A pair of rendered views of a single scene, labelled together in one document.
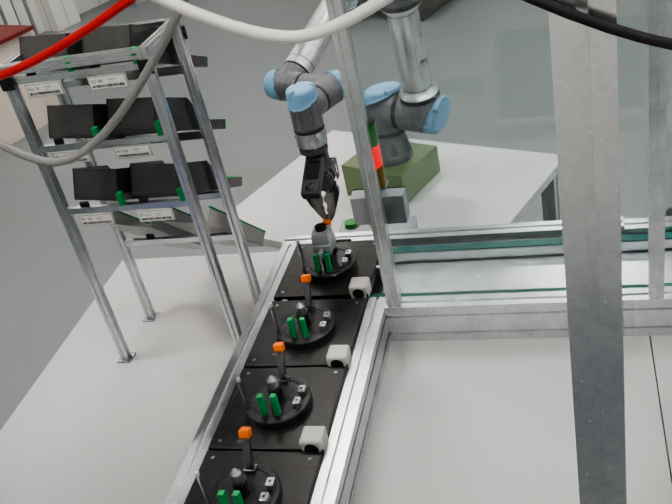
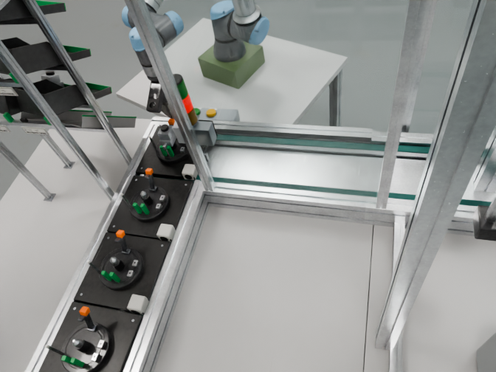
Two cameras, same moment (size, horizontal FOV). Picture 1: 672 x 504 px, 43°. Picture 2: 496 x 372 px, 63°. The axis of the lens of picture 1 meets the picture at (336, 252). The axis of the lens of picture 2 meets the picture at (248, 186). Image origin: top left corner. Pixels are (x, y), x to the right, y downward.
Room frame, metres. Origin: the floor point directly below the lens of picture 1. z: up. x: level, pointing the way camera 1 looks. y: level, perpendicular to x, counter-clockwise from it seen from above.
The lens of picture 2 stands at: (0.74, -0.34, 2.07)
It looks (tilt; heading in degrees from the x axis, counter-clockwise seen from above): 52 degrees down; 7
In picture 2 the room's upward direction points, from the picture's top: 15 degrees counter-clockwise
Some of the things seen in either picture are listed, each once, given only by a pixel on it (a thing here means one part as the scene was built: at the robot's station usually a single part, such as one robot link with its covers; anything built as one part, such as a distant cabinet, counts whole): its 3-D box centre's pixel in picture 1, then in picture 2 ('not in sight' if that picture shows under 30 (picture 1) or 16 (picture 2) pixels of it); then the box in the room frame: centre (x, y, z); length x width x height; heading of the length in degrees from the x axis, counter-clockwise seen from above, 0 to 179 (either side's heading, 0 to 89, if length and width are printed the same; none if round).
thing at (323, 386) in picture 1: (274, 390); (116, 263); (1.34, 0.19, 1.01); 0.24 x 0.24 x 0.13; 71
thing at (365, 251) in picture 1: (330, 270); (175, 151); (1.81, 0.02, 0.96); 0.24 x 0.24 x 0.02; 71
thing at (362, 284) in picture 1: (360, 288); (190, 172); (1.69, -0.04, 0.97); 0.05 x 0.05 x 0.04; 71
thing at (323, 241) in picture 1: (321, 239); (166, 135); (1.81, 0.03, 1.06); 0.08 x 0.04 x 0.07; 161
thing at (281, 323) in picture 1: (302, 316); (146, 198); (1.57, 0.11, 1.01); 0.24 x 0.24 x 0.13; 71
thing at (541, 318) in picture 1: (449, 287); (250, 170); (1.69, -0.25, 0.91); 0.84 x 0.28 x 0.10; 71
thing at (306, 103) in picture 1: (305, 107); (145, 45); (1.90, -0.01, 1.37); 0.09 x 0.08 x 0.11; 139
